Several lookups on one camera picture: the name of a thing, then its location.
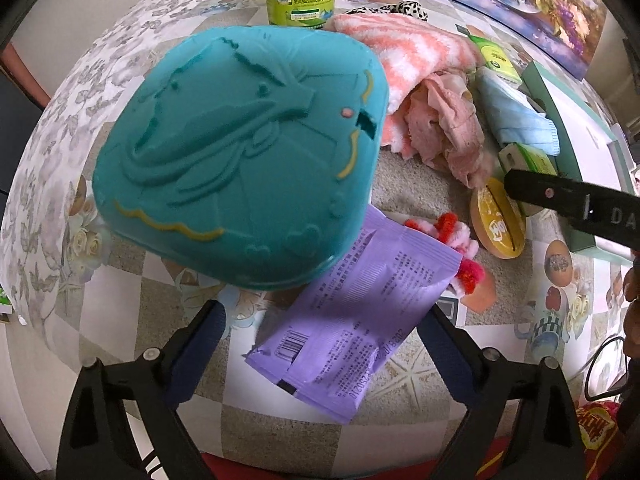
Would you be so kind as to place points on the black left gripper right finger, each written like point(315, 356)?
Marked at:
point(545, 441)

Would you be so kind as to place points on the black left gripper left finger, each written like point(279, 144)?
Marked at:
point(124, 415)

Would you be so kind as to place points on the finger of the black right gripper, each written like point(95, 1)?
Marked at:
point(587, 207)

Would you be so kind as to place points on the small green tissue pack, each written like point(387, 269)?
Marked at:
point(524, 157)

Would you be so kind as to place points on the blue face mask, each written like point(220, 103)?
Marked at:
point(512, 117)

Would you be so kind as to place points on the red pink pipe cleaner toy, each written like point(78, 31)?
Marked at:
point(455, 234)

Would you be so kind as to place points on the pale pink cloth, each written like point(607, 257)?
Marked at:
point(444, 130)

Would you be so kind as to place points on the purple wet wipes packet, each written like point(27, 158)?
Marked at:
point(344, 326)

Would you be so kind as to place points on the pink white striped towel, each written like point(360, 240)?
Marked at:
point(409, 50)

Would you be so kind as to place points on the leopard print scrunchie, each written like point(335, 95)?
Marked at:
point(410, 8)

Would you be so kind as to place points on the person's right hand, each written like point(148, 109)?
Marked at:
point(632, 318)

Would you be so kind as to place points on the red printed bag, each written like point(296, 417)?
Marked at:
point(602, 440)

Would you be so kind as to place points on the white teal-edged tray box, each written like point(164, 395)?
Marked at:
point(588, 153)

